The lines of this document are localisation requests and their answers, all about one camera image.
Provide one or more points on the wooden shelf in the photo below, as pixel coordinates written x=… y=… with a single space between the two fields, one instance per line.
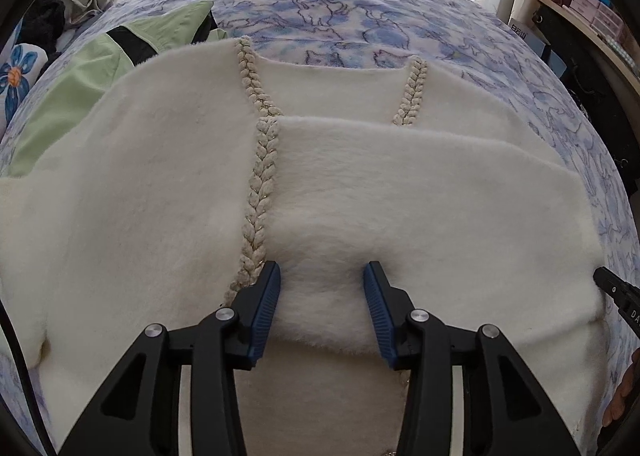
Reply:
x=567 y=13

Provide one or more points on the person's right hand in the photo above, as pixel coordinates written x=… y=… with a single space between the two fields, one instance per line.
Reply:
x=624 y=393

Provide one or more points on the black bag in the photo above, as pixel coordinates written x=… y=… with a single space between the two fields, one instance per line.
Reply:
x=595 y=86

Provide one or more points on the blue box with white label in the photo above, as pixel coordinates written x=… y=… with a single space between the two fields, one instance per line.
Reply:
x=530 y=38

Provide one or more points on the black plush cloth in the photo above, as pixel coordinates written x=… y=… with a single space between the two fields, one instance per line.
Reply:
x=42 y=21

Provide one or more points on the stack of pink boxes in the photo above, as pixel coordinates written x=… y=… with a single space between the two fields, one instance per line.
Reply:
x=595 y=11

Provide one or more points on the blue flower print pillow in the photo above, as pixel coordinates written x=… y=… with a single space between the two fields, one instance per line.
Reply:
x=15 y=76

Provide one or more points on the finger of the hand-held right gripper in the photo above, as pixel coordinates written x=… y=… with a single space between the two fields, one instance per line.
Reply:
x=617 y=293

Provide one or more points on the white fuzzy braid-trim cardigan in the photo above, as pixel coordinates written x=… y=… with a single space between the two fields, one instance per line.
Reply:
x=150 y=161

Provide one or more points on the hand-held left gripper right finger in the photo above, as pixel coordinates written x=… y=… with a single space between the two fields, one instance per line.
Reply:
x=377 y=316

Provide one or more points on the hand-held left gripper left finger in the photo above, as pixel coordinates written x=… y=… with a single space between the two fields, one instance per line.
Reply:
x=262 y=316

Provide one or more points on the blue cat-print blanket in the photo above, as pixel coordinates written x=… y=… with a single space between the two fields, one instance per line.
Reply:
x=350 y=1

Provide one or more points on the light green black-trim jacket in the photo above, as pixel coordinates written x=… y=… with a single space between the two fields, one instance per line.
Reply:
x=75 y=81

